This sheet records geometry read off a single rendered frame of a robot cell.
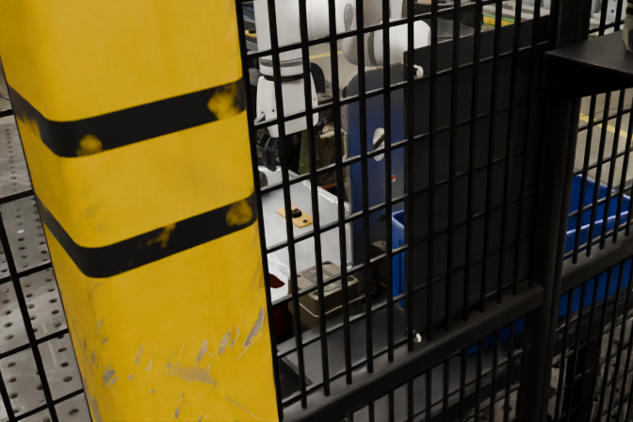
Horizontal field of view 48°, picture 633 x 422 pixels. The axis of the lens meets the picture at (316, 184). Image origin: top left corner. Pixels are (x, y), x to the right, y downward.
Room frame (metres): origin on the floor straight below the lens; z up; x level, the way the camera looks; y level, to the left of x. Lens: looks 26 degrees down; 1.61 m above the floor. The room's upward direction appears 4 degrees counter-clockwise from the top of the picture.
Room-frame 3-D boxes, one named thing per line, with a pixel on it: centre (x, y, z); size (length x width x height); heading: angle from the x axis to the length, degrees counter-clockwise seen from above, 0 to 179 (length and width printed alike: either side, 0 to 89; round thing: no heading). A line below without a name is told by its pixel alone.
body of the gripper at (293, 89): (1.15, 0.04, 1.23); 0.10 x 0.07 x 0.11; 123
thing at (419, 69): (0.64, -0.18, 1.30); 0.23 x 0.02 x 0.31; 123
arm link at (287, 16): (1.15, 0.04, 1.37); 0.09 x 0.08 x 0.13; 72
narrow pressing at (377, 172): (0.93, -0.09, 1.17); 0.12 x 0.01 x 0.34; 123
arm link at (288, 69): (1.15, 0.04, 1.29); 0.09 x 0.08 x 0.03; 123
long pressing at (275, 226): (1.56, 0.31, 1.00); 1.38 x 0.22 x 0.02; 33
